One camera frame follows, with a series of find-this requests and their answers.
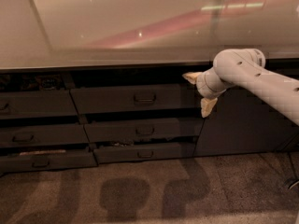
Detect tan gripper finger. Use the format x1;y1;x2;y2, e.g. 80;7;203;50
201;98;218;118
182;72;201;85

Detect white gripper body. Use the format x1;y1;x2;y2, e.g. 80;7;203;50
196;70;227;99

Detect grey drawer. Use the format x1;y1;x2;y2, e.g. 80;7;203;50
70;84;198;114
0;124;88;147
0;149;97;173
0;91;77;119
84;118;203;142
93;142;195;163

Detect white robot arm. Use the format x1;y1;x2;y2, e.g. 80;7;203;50
182;49;299;125

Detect dark items in left drawer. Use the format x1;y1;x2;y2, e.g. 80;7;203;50
0;74;64;92

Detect grey cabinet door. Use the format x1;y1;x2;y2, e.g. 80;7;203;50
193;66;299;157

